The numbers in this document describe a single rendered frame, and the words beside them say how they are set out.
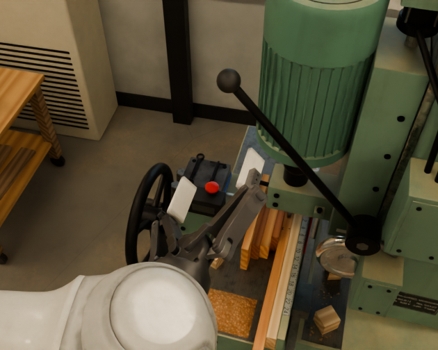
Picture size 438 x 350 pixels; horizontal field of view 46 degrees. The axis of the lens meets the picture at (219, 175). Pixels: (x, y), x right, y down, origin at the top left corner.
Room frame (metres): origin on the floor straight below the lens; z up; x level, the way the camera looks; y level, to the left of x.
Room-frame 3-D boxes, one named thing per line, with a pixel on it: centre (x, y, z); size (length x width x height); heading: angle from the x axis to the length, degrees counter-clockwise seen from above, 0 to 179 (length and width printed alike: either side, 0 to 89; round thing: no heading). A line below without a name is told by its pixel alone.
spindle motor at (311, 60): (0.69, -0.16, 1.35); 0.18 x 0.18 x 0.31
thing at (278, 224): (0.71, -0.14, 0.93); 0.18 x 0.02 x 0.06; 164
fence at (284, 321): (0.69, -0.20, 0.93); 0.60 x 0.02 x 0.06; 164
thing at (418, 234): (0.49, -0.32, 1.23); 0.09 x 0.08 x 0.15; 74
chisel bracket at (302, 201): (0.68, -0.17, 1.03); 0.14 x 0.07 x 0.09; 74
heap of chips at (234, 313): (0.48, -0.01, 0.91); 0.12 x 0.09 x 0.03; 74
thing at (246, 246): (0.68, -0.08, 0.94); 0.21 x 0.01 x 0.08; 164
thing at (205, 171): (0.74, 0.03, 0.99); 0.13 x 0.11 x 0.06; 164
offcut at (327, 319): (0.50, -0.23, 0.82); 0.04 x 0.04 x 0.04; 24
